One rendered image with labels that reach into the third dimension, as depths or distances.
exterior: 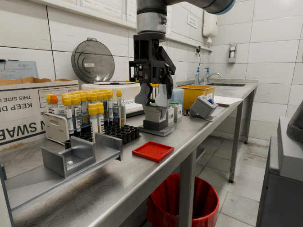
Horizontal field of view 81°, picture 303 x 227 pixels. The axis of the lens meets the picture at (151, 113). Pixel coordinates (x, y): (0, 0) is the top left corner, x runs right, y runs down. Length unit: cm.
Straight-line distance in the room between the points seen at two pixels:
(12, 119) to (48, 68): 46
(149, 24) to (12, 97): 36
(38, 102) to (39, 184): 30
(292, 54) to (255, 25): 58
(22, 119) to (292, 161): 56
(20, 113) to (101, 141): 24
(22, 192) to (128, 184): 14
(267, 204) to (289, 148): 12
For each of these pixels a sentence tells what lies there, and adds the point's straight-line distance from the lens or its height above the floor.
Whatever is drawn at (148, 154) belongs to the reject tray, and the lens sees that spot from 39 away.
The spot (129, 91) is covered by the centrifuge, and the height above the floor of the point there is 97.
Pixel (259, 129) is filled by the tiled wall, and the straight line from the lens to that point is 295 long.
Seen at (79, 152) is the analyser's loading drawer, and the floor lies 92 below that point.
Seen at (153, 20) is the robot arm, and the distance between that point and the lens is 46.
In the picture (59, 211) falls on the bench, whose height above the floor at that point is 88.
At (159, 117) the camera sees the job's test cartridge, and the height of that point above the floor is 92.
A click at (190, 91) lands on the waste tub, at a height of 96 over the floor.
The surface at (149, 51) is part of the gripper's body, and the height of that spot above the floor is 110.
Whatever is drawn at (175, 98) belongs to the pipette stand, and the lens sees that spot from 69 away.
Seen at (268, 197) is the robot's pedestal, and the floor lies 81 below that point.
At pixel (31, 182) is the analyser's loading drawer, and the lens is 29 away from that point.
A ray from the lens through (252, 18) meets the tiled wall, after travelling 292.
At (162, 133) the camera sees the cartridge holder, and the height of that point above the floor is 89.
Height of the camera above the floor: 105
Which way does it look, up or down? 14 degrees down
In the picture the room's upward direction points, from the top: straight up
